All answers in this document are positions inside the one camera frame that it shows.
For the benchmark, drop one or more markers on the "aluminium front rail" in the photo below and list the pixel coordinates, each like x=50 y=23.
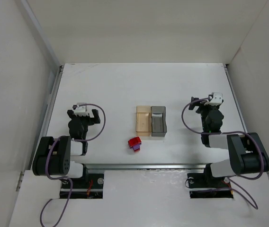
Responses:
x=142 y=166

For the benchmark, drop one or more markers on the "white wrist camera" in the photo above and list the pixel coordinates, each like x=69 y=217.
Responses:
x=214 y=99
x=80 y=109

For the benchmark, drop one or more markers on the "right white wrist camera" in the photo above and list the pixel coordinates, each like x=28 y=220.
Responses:
x=214 y=99

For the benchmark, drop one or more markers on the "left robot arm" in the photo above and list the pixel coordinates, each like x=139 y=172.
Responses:
x=53 y=156

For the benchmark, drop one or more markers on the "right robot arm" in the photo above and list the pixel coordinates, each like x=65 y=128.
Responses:
x=247 y=154

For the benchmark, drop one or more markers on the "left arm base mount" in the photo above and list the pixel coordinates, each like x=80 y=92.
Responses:
x=88 y=187

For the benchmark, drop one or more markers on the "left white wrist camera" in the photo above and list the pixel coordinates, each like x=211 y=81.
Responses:
x=80 y=109

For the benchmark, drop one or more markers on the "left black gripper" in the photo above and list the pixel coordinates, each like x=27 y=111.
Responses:
x=83 y=117

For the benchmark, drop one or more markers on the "red lego brick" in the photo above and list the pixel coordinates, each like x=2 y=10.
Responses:
x=136 y=141

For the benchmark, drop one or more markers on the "left aluminium frame rail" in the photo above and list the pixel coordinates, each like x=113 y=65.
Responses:
x=52 y=85

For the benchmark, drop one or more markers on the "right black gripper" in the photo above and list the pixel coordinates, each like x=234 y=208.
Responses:
x=203 y=107

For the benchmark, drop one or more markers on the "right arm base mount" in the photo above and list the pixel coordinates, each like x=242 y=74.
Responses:
x=204 y=187

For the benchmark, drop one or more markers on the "purple lego brick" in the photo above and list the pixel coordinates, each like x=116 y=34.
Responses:
x=136 y=147

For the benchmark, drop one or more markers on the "grey container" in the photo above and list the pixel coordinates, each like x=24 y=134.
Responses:
x=158 y=117

